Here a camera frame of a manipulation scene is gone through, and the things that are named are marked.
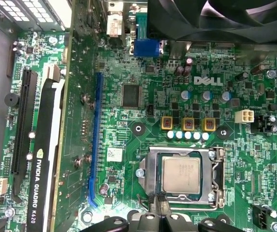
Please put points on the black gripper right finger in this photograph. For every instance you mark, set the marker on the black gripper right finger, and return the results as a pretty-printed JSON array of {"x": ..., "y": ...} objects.
[{"x": 177, "y": 223}]

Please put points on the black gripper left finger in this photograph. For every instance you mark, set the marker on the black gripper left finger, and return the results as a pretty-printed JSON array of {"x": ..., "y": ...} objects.
[{"x": 148, "y": 222}]

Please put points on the thin metal locking lever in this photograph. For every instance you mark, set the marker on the thin metal locking lever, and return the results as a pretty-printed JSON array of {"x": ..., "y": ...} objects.
[{"x": 191, "y": 208}]

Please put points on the silver square CPU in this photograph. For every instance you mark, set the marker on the silver square CPU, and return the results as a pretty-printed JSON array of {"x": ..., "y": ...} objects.
[{"x": 181, "y": 174}]

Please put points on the CPU socket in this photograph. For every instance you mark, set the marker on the CPU socket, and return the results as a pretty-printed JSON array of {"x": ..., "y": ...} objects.
[{"x": 225, "y": 174}]

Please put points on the black fan header connector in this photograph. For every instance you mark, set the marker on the black fan header connector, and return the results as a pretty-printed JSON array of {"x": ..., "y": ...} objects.
[{"x": 261, "y": 216}]

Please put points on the blue expansion slot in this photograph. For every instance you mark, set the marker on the blue expansion slot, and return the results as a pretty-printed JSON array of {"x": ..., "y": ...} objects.
[{"x": 96, "y": 135}]

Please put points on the green motherboard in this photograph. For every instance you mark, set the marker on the green motherboard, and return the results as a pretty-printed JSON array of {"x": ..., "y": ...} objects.
[{"x": 133, "y": 116}]

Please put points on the black graphics card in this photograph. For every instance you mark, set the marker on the black graphics card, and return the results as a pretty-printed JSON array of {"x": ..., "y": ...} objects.
[{"x": 46, "y": 154}]

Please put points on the white power connector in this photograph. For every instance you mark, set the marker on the white power connector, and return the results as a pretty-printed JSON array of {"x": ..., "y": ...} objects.
[{"x": 244, "y": 116}]

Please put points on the black square chip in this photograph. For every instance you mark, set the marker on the black square chip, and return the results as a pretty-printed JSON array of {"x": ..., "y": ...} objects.
[{"x": 131, "y": 95}]

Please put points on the black expansion slot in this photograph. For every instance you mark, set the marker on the black expansion slot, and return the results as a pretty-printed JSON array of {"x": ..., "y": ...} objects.
[{"x": 23, "y": 120}]

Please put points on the blue VGA port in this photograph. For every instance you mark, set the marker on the blue VGA port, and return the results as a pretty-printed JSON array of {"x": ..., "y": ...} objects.
[{"x": 146, "y": 48}]

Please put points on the black round buzzer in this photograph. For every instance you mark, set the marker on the black round buzzer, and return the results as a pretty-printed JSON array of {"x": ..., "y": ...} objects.
[{"x": 11, "y": 99}]

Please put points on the teal serial port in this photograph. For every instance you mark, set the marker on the teal serial port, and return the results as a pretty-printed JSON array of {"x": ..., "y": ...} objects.
[{"x": 141, "y": 25}]

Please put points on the black case fan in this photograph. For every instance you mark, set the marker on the black case fan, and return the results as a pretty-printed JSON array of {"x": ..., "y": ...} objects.
[{"x": 213, "y": 19}]

